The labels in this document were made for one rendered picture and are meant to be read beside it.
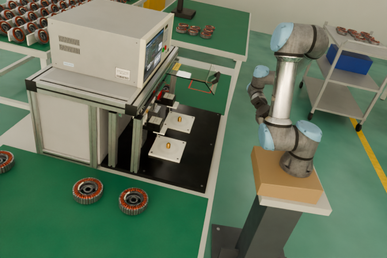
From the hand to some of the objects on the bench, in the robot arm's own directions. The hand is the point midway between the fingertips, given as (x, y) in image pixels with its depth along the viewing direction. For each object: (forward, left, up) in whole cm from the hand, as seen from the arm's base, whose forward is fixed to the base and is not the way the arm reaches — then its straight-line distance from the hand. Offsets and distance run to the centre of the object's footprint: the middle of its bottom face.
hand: (270, 125), depth 139 cm
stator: (+47, +48, -20) cm, 71 cm away
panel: (+71, +4, -16) cm, 73 cm away
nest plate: (+47, -10, -17) cm, 51 cm away
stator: (+65, +51, -19) cm, 85 cm away
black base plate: (+48, +2, -19) cm, 51 cm away
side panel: (+84, +37, -18) cm, 93 cm away
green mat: (+74, -61, -16) cm, 97 cm away
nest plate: (+45, +14, -18) cm, 50 cm away
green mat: (+64, +68, -20) cm, 95 cm away
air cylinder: (+61, -9, -16) cm, 64 cm away
